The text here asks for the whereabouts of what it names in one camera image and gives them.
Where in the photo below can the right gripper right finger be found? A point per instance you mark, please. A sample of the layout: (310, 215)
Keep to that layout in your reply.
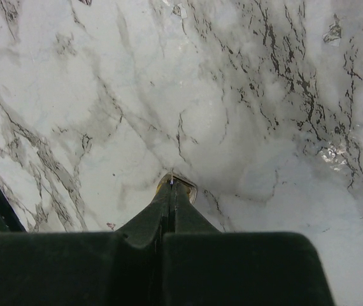
(203, 266)

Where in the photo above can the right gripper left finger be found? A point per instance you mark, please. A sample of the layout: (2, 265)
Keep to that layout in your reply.
(119, 267)

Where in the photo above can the yellow key tag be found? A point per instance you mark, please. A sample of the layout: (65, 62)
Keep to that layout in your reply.
(171, 178)

